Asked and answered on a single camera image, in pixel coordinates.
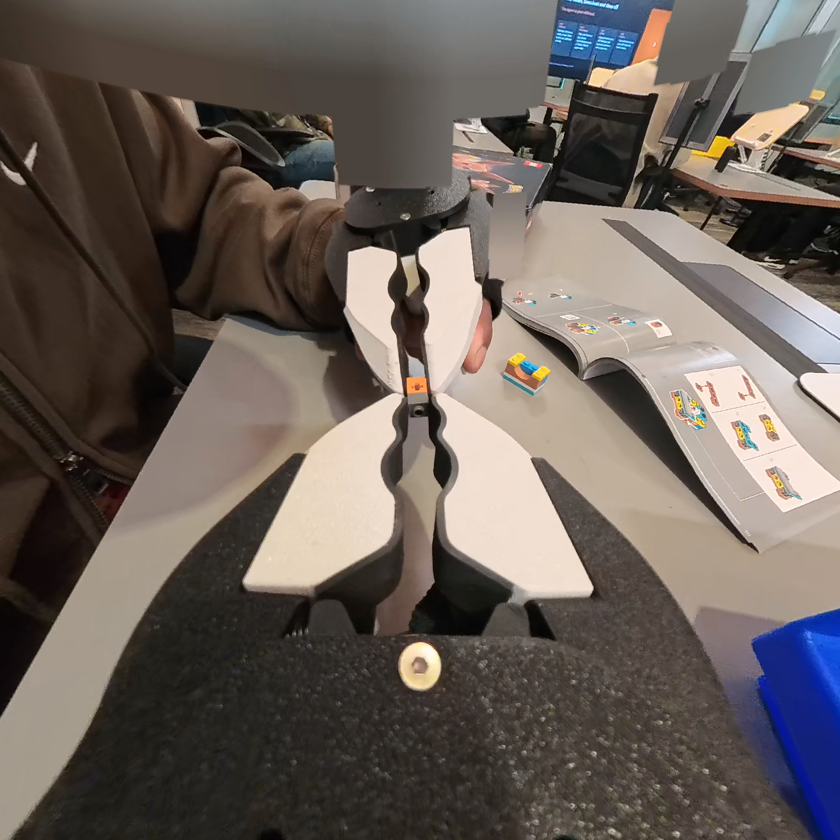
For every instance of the multicoloured toy brick assembly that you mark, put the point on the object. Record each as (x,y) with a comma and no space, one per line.
(525,377)

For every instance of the wood-topped office desk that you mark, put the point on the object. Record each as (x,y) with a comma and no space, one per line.
(754,184)

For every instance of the grey instruction booklet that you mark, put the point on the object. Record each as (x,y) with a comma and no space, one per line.
(663,374)

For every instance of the wall display screen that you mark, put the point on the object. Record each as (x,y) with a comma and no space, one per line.
(590,39)

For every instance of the orange toy brick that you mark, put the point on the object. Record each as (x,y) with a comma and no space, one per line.
(417,386)

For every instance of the blue plastic bin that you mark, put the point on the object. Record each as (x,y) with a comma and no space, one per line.
(800,689)

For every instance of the white desk mat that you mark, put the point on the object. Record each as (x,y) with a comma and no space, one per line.
(823,390)

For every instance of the grey monitor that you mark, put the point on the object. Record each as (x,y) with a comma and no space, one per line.
(702,111)

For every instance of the grey desk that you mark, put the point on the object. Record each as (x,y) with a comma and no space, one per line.
(590,472)

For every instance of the toy set box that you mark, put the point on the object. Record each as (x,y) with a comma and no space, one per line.
(499,167)

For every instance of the person's brown hooded jacket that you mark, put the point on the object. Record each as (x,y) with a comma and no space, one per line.
(65,328)

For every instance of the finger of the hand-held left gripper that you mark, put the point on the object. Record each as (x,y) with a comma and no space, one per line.
(367,295)
(456,295)

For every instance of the small grey toy brick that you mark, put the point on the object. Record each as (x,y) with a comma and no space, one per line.
(418,408)

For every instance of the tan tablet on white stand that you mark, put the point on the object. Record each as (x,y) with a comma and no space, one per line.
(768,124)

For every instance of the yellow plastic bin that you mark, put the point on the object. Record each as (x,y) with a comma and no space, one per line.
(718,143)

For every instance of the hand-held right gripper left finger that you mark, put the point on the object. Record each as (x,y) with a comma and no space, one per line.
(328,518)

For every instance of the person's left forearm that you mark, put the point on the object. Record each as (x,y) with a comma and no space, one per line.
(262,262)

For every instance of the person's left hand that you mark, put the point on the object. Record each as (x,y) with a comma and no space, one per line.
(479,348)

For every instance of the black mesh office chair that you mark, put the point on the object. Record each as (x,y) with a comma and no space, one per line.
(604,144)

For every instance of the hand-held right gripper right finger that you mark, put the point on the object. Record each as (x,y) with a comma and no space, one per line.
(512,525)

